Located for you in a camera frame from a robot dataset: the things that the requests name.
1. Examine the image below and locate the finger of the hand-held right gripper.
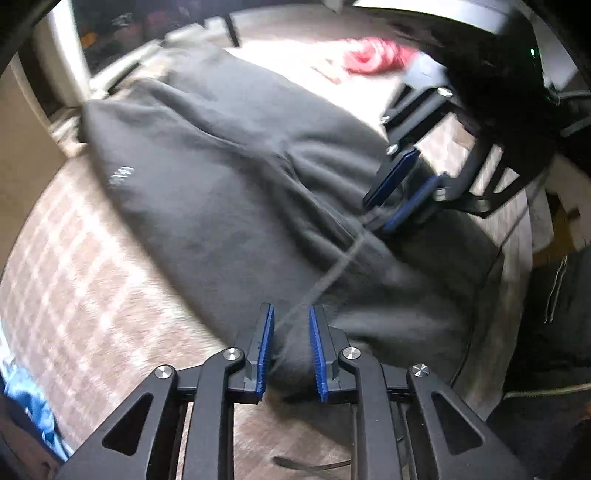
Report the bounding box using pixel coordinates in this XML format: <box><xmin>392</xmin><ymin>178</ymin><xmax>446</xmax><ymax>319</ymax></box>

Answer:
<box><xmin>362</xmin><ymin>83</ymin><xmax>458</xmax><ymax>208</ymax></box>
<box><xmin>382</xmin><ymin>141</ymin><xmax>533</xmax><ymax>232</ymax></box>

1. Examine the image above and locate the thin black cable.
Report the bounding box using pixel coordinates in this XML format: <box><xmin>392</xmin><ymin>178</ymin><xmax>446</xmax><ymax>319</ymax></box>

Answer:
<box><xmin>450</xmin><ymin>244</ymin><xmax>509</xmax><ymax>386</ymax></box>

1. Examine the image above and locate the bright blue garment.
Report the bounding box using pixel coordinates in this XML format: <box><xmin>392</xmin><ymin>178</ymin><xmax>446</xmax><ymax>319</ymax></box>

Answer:
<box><xmin>0</xmin><ymin>360</ymin><xmax>70</xmax><ymax>462</ymax></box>

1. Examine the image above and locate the black tripod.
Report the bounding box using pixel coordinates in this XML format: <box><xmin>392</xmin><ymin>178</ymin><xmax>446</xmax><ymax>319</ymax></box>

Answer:
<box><xmin>224</xmin><ymin>9</ymin><xmax>242</xmax><ymax>48</ymax></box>

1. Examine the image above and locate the light wooden board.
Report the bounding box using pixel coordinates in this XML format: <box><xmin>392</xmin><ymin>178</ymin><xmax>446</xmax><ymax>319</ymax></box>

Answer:
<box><xmin>0</xmin><ymin>51</ymin><xmax>70</xmax><ymax>222</ymax></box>

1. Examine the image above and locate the dark jacket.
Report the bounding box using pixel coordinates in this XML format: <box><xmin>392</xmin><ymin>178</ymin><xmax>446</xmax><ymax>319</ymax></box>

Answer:
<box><xmin>489</xmin><ymin>249</ymin><xmax>591</xmax><ymax>480</ymax></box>

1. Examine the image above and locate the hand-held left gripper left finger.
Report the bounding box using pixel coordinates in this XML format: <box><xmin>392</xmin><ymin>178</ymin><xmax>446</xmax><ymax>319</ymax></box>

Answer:
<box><xmin>53</xmin><ymin>302</ymin><xmax>276</xmax><ymax>480</ymax></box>

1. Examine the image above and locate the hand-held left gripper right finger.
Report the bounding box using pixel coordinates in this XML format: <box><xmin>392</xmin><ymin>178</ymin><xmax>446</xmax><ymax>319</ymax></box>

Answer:
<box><xmin>308</xmin><ymin>304</ymin><xmax>534</xmax><ymax>480</ymax></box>

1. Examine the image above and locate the dark grey shirt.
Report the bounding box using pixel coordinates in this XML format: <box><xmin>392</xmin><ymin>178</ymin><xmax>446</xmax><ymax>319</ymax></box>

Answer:
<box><xmin>78</xmin><ymin>44</ymin><xmax>504</xmax><ymax>398</ymax></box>

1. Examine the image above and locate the red garment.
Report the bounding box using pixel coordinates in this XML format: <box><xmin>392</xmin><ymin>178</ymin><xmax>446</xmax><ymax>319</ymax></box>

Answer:
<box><xmin>314</xmin><ymin>37</ymin><xmax>421</xmax><ymax>84</ymax></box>

